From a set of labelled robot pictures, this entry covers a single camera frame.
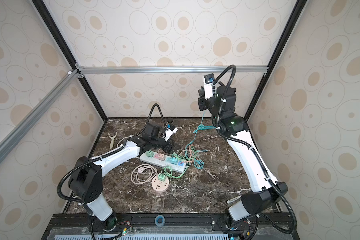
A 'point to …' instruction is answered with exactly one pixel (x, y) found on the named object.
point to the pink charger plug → (161, 156)
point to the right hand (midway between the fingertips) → (203, 88)
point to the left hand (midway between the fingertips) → (181, 142)
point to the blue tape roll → (163, 220)
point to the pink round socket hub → (159, 186)
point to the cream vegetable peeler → (112, 141)
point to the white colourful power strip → (180, 166)
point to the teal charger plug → (174, 160)
